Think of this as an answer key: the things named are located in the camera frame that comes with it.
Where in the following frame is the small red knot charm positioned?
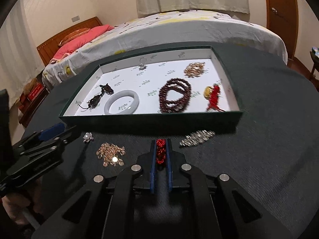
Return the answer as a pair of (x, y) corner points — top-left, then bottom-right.
(156, 139), (166, 165)

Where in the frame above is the silver leaf brooch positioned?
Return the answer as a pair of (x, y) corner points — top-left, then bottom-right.
(179, 130), (215, 147)

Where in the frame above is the pearl flower brooch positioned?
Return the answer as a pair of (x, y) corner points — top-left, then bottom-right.
(83, 132), (94, 144)

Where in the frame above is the dark red bead bracelet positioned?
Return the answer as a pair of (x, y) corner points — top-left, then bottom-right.
(158, 77), (192, 114)

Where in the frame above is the rose gold chain necklace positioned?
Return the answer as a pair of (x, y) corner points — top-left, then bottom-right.
(96, 142), (127, 168)

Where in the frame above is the black gourd pendant charm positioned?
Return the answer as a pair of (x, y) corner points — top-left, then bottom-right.
(78, 84), (114, 110)

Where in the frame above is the white jade bangle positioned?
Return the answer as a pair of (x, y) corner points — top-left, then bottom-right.
(104, 90), (140, 115)

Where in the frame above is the red tassel gold coin charm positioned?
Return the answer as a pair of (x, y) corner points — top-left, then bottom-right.
(203, 84), (224, 112)

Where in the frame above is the rose gold crystal brooch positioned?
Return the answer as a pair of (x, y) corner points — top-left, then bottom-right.
(184, 62), (205, 78)

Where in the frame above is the person's left hand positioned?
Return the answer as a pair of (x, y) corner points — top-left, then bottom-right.
(2, 179), (43, 225)

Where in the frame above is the dark wooden nightstand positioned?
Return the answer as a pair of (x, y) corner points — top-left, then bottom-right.
(17, 86), (49, 128)

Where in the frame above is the red gift box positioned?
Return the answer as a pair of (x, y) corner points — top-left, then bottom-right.
(27, 83), (44, 102)

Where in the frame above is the brown teddy bear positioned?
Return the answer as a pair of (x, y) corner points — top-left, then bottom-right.
(23, 78), (38, 96)

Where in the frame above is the green white-lined tray box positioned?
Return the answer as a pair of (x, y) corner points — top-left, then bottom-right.
(59, 43), (243, 132)

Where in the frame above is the white side curtain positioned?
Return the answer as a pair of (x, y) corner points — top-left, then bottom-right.
(0, 0), (44, 107)

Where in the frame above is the wooden headboard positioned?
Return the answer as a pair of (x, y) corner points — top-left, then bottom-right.
(36, 16), (103, 67)

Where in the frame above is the pink pillow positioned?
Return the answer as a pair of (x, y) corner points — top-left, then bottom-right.
(49, 24), (114, 64)

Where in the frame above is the orange cushion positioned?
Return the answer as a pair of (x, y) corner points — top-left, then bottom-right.
(58, 27), (90, 47)

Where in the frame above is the dark grey table cloth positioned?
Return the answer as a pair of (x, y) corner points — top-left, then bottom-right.
(22, 41), (319, 239)

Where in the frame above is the bed with patterned sheet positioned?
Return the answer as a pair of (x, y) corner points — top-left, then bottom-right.
(42, 10), (288, 90)

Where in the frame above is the dark wooden chair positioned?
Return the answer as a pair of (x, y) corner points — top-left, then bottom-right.
(310, 47), (319, 79)

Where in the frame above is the brown wooden door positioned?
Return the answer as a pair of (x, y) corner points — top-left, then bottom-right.
(266, 0), (298, 59)

